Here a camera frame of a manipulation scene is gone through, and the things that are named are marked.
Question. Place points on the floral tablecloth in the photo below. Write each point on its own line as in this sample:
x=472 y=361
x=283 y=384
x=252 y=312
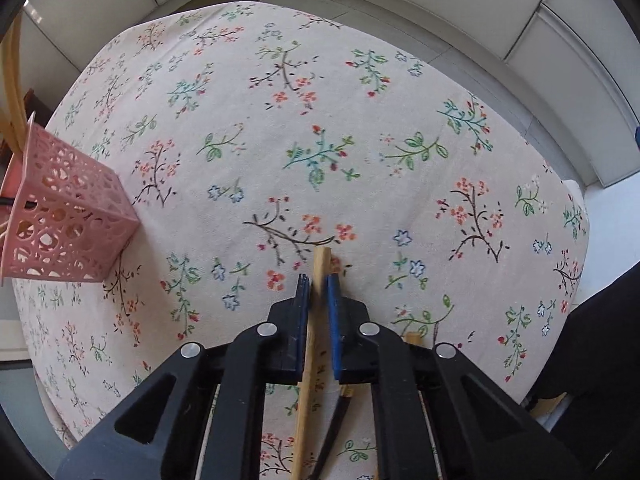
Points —
x=350 y=110

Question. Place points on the dark tipped chopstick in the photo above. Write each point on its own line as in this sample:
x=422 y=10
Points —
x=332 y=430

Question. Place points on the dark cloth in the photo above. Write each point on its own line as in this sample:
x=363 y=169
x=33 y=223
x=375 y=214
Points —
x=600 y=360

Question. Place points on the white door cabinet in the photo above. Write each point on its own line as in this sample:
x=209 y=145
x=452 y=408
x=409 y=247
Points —
x=100 y=0

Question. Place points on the pink perforated plastic basket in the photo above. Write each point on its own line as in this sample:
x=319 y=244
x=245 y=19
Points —
x=75 y=210

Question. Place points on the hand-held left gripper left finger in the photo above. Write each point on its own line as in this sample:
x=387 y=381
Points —
x=301 y=320

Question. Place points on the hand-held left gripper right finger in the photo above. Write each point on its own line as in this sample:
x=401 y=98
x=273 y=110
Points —
x=334 y=330

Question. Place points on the pale bamboo chopstick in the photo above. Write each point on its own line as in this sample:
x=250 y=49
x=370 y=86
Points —
x=305 y=410
x=415 y=338

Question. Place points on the white drawer cabinet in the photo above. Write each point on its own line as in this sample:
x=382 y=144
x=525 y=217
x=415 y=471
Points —
x=500 y=0

